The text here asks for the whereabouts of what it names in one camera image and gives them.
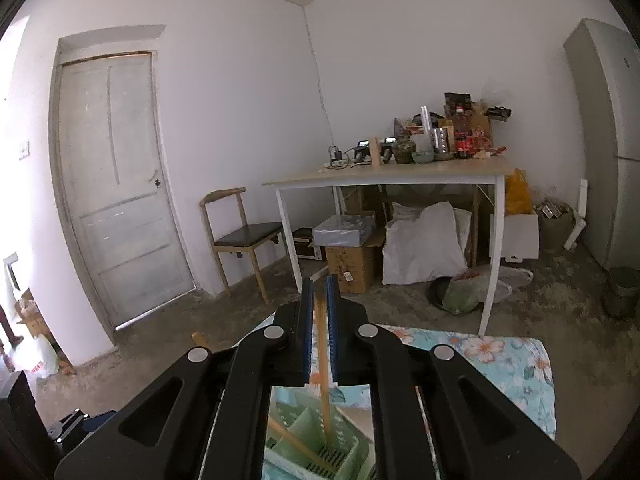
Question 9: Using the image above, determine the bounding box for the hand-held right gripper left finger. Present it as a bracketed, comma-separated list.
[54, 279, 316, 480]

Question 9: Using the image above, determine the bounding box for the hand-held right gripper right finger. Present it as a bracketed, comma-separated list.
[325, 275, 583, 480]

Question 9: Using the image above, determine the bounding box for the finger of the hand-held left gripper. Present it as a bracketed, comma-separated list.
[47, 407, 120, 445]

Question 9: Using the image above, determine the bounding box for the single wooden chopstick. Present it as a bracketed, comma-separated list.
[314, 294, 337, 453]

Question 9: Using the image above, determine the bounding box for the green star-perforated utensil holder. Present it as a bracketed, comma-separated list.
[262, 387, 377, 480]

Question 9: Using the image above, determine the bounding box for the bundle of wooden chopsticks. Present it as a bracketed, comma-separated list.
[191, 331, 330, 470]

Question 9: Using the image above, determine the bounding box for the white plastic bag red print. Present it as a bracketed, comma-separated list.
[12, 332, 60, 378]

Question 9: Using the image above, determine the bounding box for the brown cardboard box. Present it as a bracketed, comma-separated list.
[325, 237, 383, 295]

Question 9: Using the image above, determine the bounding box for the black case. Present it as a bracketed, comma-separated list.
[291, 227, 327, 262]

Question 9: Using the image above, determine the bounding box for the open cardboard box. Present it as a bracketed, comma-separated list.
[14, 287, 51, 338]

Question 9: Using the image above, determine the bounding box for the silver flat box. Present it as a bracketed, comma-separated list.
[312, 214, 376, 247]

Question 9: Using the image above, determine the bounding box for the wooden chair with dark seat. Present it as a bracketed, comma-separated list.
[200, 187, 287, 305]

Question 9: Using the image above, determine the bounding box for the white sack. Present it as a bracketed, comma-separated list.
[382, 201, 473, 287]

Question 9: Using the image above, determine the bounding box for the green plastic bag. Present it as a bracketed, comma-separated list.
[431, 270, 501, 316]

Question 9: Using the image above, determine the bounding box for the floral blue tablecloth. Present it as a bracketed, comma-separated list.
[255, 312, 557, 480]

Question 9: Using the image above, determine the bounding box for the white-legged wooden-top table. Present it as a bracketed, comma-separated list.
[262, 154, 516, 337]

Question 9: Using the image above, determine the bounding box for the white box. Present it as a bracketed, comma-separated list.
[490, 209, 541, 263]

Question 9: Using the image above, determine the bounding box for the cola bottle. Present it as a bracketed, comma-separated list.
[454, 132, 477, 160]

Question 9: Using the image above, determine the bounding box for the yellow plastic bag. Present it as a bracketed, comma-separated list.
[505, 169, 533, 216]

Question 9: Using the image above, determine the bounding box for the white panel door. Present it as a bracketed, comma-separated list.
[55, 51, 196, 332]

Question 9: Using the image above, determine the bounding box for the green sack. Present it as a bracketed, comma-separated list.
[535, 200, 576, 251]

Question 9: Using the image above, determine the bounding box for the small cardboard box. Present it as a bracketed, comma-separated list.
[470, 110, 494, 144]

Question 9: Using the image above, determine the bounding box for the white board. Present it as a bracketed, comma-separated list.
[564, 179, 589, 252]

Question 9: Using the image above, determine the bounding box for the grey rice cooker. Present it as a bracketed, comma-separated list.
[601, 266, 640, 320]

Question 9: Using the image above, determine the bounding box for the grey refrigerator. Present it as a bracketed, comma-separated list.
[564, 18, 640, 272]

